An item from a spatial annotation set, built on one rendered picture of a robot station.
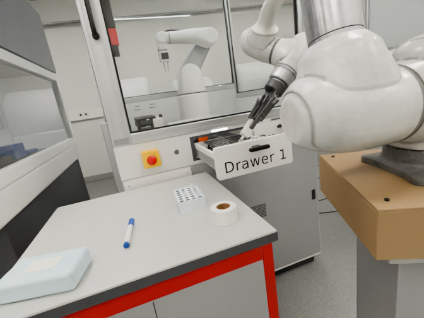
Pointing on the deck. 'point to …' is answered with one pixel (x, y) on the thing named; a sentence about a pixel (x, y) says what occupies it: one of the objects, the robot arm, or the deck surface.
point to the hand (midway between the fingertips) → (248, 128)
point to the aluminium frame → (111, 114)
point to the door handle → (91, 20)
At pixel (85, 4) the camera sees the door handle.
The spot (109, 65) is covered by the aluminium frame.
